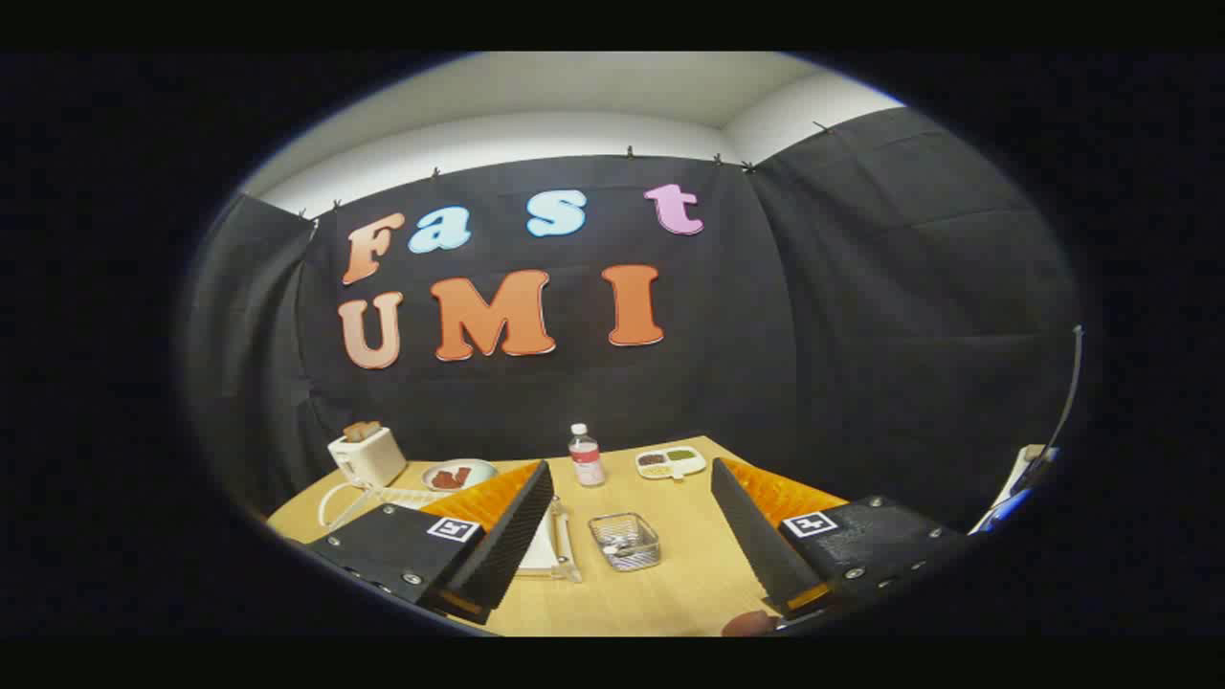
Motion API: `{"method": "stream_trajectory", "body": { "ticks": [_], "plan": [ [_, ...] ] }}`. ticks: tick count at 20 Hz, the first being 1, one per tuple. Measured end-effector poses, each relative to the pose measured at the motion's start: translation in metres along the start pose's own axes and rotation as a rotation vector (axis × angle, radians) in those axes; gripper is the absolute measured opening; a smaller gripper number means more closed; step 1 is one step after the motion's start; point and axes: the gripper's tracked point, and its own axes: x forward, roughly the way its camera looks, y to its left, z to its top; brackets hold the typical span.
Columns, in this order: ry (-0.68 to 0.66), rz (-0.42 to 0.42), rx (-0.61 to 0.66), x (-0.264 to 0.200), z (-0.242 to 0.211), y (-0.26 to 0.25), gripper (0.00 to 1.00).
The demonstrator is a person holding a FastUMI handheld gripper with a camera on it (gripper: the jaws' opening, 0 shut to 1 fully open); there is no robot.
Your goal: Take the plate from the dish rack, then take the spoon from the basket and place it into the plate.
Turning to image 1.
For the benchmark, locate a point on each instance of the white divided bean tray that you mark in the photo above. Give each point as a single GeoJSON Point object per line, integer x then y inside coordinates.
{"type": "Point", "coordinates": [670, 463]}

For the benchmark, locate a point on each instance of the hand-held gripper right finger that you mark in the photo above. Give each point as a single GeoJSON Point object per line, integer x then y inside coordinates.
{"type": "Point", "coordinates": [756, 536]}

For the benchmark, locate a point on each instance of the brown meat piece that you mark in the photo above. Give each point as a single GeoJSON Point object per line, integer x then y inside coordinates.
{"type": "Point", "coordinates": [442, 480]}
{"type": "Point", "coordinates": [461, 475]}

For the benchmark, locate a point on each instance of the white toaster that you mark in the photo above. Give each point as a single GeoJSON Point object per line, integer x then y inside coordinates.
{"type": "Point", "coordinates": [368, 461]}

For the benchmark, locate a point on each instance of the clear bottle red label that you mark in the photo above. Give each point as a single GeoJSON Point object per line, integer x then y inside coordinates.
{"type": "Point", "coordinates": [586, 459]}

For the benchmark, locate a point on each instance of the white and blue object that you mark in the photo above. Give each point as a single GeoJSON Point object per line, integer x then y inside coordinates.
{"type": "Point", "coordinates": [1016, 478]}

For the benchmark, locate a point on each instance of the toast slices in toaster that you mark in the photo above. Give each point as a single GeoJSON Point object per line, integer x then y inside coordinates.
{"type": "Point", "coordinates": [361, 432]}

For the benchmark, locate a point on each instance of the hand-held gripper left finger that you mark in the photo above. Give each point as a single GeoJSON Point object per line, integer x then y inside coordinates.
{"type": "Point", "coordinates": [512, 536]}

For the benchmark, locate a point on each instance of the beige round dish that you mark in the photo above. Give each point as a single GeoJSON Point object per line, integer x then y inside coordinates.
{"type": "Point", "coordinates": [483, 468]}

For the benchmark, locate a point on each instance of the black backdrop cloth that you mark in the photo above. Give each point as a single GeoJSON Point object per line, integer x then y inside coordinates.
{"type": "Point", "coordinates": [766, 335]}

